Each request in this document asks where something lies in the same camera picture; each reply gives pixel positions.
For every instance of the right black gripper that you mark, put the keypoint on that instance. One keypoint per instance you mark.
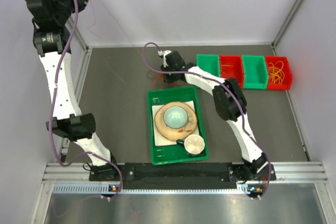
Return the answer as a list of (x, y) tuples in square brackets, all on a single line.
[(168, 80)]

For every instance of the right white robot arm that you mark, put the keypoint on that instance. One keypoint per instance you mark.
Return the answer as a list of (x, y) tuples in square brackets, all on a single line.
[(230, 104)]

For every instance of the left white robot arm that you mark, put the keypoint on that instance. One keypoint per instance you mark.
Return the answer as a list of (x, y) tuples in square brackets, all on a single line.
[(52, 40)]

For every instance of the pale blue upturned bowl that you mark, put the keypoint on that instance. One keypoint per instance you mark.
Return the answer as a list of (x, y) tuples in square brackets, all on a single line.
[(175, 117)]

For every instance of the beige ceramic plate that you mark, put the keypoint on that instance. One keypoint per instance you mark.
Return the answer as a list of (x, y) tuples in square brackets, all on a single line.
[(174, 134)]

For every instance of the green bin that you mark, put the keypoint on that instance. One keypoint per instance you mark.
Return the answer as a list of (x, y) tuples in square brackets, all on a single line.
[(209, 63), (256, 73)]

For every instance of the white paper napkin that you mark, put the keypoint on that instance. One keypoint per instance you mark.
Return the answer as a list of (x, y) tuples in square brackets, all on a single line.
[(159, 140)]

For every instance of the large green plastic tray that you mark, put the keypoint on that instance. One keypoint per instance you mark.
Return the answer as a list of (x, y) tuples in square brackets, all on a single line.
[(163, 155)]

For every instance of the red bin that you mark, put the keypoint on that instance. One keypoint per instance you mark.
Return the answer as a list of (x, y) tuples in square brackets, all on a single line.
[(232, 66), (280, 74)]

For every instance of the white and green cup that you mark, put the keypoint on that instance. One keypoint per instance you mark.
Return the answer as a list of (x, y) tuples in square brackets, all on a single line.
[(193, 144)]

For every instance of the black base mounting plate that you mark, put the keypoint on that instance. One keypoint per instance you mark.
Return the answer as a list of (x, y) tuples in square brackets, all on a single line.
[(132, 172)]

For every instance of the left aluminium frame post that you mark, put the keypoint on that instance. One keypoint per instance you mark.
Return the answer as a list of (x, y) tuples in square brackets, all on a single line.
[(77, 34)]

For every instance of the aluminium frame post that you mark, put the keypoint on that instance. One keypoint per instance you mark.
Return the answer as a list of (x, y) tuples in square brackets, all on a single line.
[(285, 25), (77, 34)]

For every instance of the right aluminium frame post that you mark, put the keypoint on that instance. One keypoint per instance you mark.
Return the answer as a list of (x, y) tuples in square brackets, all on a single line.
[(285, 25)]

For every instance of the grey slotted cable duct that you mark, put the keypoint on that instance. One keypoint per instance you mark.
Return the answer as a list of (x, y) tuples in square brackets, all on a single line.
[(106, 189)]

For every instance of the aluminium front rail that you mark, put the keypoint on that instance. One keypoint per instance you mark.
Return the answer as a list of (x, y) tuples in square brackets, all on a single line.
[(286, 172)]

